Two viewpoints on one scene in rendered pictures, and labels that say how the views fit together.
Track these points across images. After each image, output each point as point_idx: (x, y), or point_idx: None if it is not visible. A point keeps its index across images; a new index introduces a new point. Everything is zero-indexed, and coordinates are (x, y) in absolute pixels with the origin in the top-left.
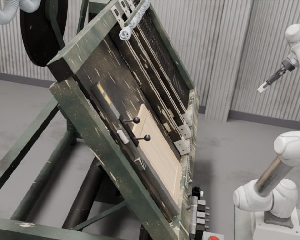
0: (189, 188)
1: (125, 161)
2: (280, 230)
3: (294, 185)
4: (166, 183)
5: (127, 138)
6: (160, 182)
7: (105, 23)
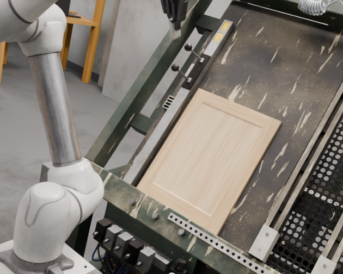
0: (171, 229)
1: (152, 62)
2: (10, 242)
3: (37, 191)
4: (165, 167)
5: None
6: (153, 136)
7: (325, 0)
